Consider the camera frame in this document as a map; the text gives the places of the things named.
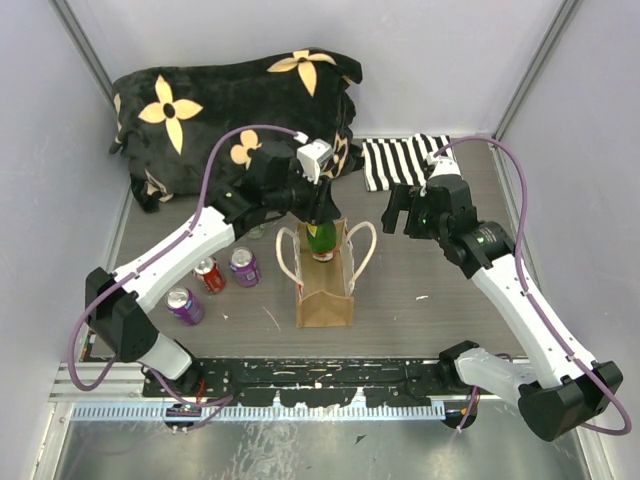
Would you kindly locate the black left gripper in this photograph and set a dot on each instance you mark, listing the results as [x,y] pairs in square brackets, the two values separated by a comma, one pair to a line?
[321,205]

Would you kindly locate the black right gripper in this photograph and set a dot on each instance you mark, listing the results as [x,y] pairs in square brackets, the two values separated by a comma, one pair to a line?
[405,197]

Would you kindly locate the green glass bottle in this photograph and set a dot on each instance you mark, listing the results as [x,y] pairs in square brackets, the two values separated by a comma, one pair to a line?
[322,239]

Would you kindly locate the clear glass bottle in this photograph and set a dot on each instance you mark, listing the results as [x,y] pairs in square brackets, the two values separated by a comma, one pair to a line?
[257,232]

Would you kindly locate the brown canvas tote bag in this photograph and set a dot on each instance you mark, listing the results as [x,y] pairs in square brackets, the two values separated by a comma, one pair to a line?
[324,290]

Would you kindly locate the purple soda can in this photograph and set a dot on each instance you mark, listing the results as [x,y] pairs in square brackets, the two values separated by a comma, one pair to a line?
[183,304]
[244,267]

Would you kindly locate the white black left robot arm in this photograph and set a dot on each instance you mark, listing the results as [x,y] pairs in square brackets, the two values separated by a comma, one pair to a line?
[279,181]

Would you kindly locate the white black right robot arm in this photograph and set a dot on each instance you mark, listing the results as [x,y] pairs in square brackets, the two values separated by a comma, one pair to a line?
[563,386]

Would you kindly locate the black white striped cloth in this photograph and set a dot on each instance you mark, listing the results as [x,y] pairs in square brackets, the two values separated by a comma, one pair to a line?
[392,161]

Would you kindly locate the red soda can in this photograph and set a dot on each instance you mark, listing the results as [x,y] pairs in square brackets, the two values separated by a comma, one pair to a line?
[209,274]

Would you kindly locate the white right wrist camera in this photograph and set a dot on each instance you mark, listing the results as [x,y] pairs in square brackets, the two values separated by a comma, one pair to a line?
[440,166]

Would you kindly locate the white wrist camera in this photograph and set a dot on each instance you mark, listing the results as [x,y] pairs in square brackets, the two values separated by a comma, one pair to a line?
[312,158]
[440,166]

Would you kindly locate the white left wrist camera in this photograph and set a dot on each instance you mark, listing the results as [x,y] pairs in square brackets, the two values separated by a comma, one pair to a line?
[312,158]

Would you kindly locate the black mounting base rail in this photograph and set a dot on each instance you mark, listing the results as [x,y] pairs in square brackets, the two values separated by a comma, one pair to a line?
[312,382]

